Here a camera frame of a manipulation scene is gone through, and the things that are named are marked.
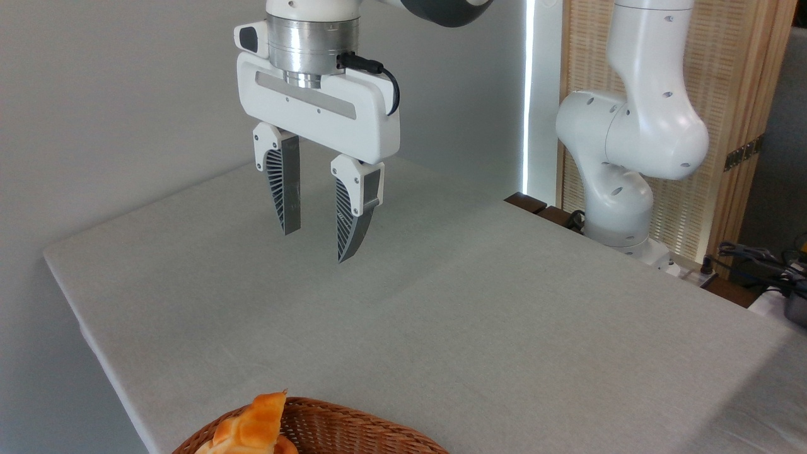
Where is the metal screen hinge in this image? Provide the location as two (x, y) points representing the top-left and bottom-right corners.
(724, 134), (765, 172)

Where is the dark brown wooden table edge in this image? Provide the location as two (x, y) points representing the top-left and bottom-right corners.
(504, 192), (757, 308)

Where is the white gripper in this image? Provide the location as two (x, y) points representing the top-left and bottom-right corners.
(234, 20), (402, 264)

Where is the vertical white light strip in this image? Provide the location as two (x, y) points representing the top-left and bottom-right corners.
(522, 0), (536, 196)

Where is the golden croissant bread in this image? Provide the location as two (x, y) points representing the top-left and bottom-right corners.
(194, 390), (298, 454)

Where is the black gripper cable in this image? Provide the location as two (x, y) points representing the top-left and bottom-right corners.
(337, 52), (402, 117)

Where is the black cable bundle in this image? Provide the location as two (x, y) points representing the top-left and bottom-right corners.
(716, 242), (807, 297)

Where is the brown wicker basket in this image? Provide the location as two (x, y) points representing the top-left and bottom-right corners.
(171, 397), (450, 454)

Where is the white power strip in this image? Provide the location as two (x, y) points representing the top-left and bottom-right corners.
(668, 259), (719, 288)

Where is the grey tablecloth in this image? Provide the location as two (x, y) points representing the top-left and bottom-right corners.
(43, 151), (807, 454)

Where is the wooden slatted folding screen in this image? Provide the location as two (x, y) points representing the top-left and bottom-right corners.
(558, 0), (798, 272)

